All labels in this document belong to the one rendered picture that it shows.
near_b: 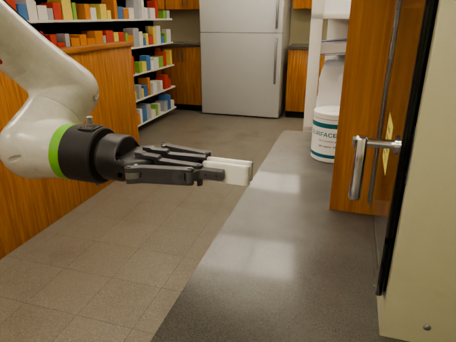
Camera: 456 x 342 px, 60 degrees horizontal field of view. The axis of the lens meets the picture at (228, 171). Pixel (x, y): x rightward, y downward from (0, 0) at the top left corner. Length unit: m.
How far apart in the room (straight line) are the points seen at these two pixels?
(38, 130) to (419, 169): 0.55
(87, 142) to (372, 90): 0.55
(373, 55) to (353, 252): 0.38
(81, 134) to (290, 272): 0.41
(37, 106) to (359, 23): 0.60
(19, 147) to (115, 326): 1.45
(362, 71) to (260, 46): 4.67
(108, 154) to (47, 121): 0.14
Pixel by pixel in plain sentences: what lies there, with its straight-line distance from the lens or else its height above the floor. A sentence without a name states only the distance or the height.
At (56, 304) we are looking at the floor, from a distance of 2.26.
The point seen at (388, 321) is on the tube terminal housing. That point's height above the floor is 0.97.
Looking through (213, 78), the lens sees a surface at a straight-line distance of 5.71.
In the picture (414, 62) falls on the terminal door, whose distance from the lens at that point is 0.48.
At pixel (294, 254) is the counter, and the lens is 0.75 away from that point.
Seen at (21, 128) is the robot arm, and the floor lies 1.19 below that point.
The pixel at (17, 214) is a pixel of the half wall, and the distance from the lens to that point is 2.76.
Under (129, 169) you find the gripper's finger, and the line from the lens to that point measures 0.57.
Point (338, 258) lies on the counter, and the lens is 0.76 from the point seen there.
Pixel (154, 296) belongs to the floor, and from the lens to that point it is 2.17.
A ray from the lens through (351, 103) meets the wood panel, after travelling 0.85.
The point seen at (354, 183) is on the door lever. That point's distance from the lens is 0.55.
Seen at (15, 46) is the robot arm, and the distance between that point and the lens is 0.74.
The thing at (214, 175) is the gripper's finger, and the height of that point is 1.14.
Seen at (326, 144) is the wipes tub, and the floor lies 1.00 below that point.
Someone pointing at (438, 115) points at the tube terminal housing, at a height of 1.25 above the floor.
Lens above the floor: 1.35
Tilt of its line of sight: 22 degrees down
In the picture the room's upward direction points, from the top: straight up
